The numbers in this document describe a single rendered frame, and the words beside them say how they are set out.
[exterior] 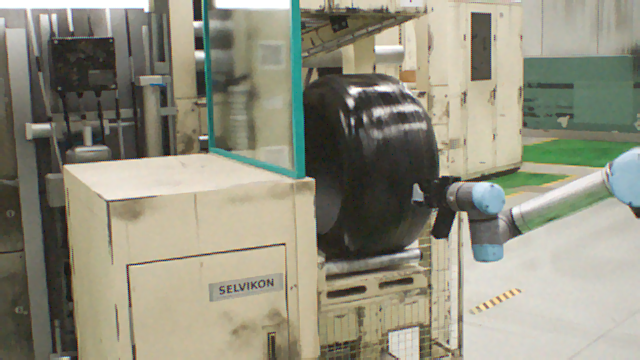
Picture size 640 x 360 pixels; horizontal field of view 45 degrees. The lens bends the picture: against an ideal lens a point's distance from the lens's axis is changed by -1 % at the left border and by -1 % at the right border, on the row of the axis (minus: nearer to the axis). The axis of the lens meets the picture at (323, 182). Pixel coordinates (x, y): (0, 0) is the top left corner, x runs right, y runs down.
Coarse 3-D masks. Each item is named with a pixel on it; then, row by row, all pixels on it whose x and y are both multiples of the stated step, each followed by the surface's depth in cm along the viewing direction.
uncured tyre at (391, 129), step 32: (320, 96) 226; (352, 96) 218; (384, 96) 221; (416, 96) 229; (320, 128) 260; (352, 128) 214; (384, 128) 214; (416, 128) 219; (320, 160) 264; (352, 160) 213; (384, 160) 212; (416, 160) 217; (320, 192) 262; (352, 192) 214; (384, 192) 213; (320, 224) 255; (352, 224) 218; (384, 224) 219; (416, 224) 224; (352, 256) 229
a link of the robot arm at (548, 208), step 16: (592, 176) 187; (608, 176) 183; (560, 192) 191; (576, 192) 188; (592, 192) 186; (608, 192) 184; (512, 208) 199; (528, 208) 195; (544, 208) 192; (560, 208) 190; (576, 208) 189; (512, 224) 197; (528, 224) 195; (544, 224) 194
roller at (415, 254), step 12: (384, 252) 232; (396, 252) 233; (408, 252) 234; (420, 252) 236; (336, 264) 224; (348, 264) 225; (360, 264) 227; (372, 264) 228; (384, 264) 230; (396, 264) 233
